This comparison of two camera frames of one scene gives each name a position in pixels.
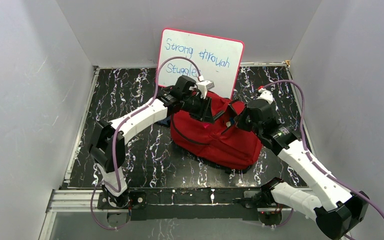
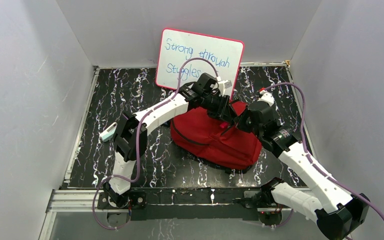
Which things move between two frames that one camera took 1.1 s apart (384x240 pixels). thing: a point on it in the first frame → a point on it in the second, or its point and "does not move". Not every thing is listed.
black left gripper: [205, 110] → [225, 110]
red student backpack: [235, 148] does not move
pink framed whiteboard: [216, 60] does not move
